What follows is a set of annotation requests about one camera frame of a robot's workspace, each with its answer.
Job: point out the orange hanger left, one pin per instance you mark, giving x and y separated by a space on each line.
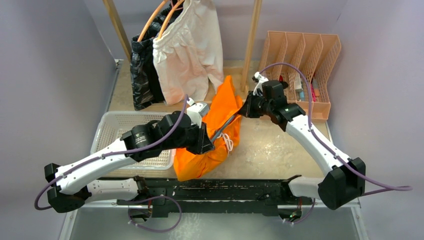
151 18

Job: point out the wooden clothes rack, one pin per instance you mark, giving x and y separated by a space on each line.
241 72

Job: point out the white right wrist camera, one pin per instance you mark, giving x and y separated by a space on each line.
259 79

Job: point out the orange shorts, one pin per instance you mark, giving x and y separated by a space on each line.
224 130

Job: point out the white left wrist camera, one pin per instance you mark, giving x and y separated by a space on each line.
196 112

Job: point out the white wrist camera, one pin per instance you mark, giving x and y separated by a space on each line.
259 79
196 112

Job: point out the dark camouflage shorts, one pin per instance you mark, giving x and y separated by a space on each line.
146 89

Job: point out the white plastic basket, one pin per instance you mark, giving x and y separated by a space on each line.
114 124

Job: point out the grey-blue plastic hanger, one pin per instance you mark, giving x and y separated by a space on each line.
218 132

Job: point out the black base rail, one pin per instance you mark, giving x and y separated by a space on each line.
268 197

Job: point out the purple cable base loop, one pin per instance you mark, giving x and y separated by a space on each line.
158 213

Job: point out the orange hanger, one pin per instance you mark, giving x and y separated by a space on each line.
151 18
168 17

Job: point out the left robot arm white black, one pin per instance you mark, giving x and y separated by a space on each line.
73 185

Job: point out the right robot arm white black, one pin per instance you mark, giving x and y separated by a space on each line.
342 181

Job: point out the pink plastic file organizer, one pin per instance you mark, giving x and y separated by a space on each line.
305 62

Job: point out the orange hanger right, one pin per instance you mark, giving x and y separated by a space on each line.
168 17

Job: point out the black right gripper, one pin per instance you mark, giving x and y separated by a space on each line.
249 110

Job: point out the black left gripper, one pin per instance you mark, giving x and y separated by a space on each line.
203 144

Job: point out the white shorts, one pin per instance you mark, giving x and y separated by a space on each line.
188 56

